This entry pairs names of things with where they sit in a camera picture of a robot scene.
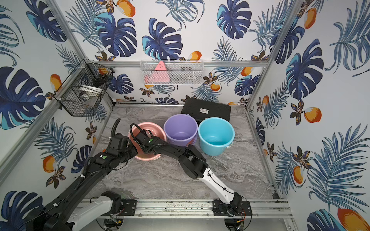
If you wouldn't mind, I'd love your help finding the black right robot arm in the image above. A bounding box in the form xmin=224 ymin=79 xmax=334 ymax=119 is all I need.
xmin=134 ymin=130 xmax=242 ymax=217

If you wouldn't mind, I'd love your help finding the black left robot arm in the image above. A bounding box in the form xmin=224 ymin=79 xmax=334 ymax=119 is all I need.
xmin=24 ymin=133 xmax=137 ymax=231

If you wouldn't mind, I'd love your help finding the turquoise plastic bucket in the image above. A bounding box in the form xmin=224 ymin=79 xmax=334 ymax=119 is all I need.
xmin=198 ymin=117 xmax=235 ymax=157

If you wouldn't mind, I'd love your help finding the white wire shelf basket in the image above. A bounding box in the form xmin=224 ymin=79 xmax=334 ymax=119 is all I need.
xmin=140 ymin=60 xmax=204 ymax=85

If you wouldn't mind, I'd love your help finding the pink plastic bucket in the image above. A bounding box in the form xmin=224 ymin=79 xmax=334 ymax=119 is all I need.
xmin=128 ymin=122 xmax=167 ymax=161

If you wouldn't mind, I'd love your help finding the pink triangular object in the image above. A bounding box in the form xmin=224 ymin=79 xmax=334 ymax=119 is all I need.
xmin=148 ymin=61 xmax=171 ymax=84

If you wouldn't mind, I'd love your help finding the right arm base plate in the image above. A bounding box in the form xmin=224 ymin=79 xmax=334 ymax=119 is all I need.
xmin=212 ymin=199 xmax=253 ymax=217

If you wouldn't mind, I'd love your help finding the purple plastic bucket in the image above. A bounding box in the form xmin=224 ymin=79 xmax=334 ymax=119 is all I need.
xmin=163 ymin=114 xmax=198 ymax=146

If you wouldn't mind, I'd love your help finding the black wire basket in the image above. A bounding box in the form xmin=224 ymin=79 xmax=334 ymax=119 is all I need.
xmin=54 ymin=60 xmax=115 ymax=117

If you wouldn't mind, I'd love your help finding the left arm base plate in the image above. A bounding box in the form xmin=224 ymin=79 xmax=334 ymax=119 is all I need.
xmin=102 ymin=199 xmax=137 ymax=216

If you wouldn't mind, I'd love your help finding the black plastic tool case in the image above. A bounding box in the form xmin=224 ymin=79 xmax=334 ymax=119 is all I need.
xmin=181 ymin=98 xmax=231 ymax=125

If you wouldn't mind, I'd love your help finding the aluminium front rail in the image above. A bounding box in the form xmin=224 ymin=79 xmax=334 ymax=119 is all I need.
xmin=114 ymin=199 xmax=293 ymax=219

